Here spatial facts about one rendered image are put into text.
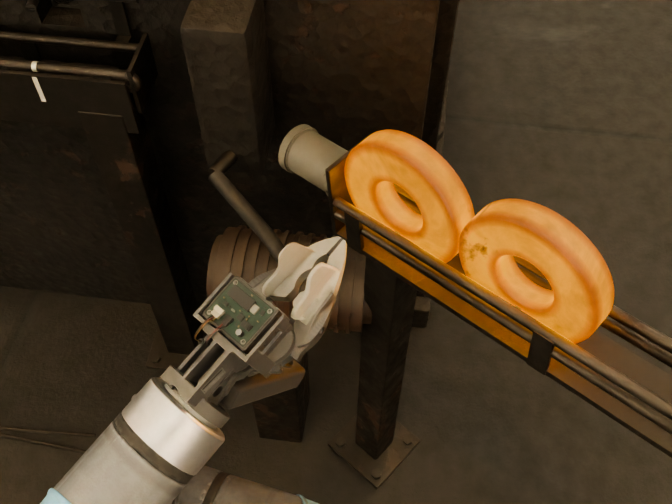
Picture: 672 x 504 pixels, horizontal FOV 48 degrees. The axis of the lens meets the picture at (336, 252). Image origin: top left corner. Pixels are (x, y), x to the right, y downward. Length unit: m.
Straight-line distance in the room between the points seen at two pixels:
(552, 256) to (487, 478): 0.79
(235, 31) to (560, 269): 0.43
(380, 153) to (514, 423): 0.82
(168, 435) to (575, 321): 0.38
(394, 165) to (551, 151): 1.16
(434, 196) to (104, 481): 0.40
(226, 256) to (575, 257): 0.48
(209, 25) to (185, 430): 0.44
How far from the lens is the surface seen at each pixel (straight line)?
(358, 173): 0.82
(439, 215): 0.77
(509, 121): 1.95
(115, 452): 0.71
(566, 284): 0.72
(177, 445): 0.70
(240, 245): 1.00
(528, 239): 0.70
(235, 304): 0.69
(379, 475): 1.40
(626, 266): 1.73
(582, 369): 0.76
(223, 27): 0.88
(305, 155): 0.88
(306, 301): 0.72
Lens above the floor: 1.33
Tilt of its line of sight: 54 degrees down
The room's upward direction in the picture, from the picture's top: straight up
